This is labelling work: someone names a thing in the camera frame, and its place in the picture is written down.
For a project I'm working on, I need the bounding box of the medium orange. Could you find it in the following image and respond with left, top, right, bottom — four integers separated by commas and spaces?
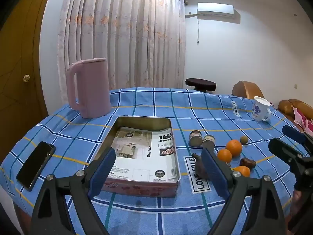
217, 148, 232, 163

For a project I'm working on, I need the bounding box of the pale floral curtain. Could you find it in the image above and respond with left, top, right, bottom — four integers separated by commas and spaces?
57, 0, 186, 104

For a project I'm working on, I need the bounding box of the printed paper sheet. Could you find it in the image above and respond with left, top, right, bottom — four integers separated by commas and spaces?
108, 127, 176, 183

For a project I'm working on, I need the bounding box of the pink electric kettle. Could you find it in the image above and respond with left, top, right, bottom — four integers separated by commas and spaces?
66, 57, 112, 119

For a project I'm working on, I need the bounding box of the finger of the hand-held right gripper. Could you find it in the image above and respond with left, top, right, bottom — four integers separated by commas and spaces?
268, 138, 306, 168
282, 125, 313, 153

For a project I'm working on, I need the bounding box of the wooden door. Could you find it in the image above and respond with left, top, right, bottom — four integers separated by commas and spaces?
0, 0, 55, 162

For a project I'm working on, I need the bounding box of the dark purple fruit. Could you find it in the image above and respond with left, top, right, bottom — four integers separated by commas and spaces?
191, 153, 211, 179

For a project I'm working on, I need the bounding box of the brown dried date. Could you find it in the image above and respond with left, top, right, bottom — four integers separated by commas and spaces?
239, 157, 257, 169

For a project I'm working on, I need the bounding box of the brown wooden chair back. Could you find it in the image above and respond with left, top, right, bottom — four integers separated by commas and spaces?
232, 80, 313, 133

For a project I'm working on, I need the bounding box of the small labelled jar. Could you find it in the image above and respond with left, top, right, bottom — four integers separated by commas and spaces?
202, 135, 216, 152
189, 130, 203, 147

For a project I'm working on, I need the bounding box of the person's right hand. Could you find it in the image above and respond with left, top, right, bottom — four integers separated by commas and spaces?
291, 190, 305, 218

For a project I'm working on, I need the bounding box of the black smartphone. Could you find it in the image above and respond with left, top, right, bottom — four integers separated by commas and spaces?
16, 141, 56, 192

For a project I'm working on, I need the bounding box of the blue plaid tablecloth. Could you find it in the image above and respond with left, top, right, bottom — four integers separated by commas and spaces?
0, 87, 313, 235

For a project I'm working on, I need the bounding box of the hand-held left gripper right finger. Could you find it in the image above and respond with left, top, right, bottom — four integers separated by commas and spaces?
201, 148, 286, 235

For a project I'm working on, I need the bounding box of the dark round stool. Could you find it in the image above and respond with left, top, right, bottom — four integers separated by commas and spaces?
185, 78, 217, 94

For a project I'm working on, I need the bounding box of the small orange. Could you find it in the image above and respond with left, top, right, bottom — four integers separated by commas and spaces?
233, 166, 251, 177

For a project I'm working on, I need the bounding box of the pink metal tin box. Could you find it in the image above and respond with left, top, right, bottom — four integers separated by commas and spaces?
92, 117, 181, 198

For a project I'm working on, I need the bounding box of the large orange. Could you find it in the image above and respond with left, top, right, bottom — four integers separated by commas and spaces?
225, 139, 243, 157

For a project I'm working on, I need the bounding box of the white air conditioner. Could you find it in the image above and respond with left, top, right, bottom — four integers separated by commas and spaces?
197, 2, 235, 18

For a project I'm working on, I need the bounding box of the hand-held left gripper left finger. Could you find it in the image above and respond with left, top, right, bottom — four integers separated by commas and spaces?
31, 147, 116, 235

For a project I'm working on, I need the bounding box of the white mug with blue print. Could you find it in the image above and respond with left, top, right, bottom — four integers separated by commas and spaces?
252, 96, 274, 122

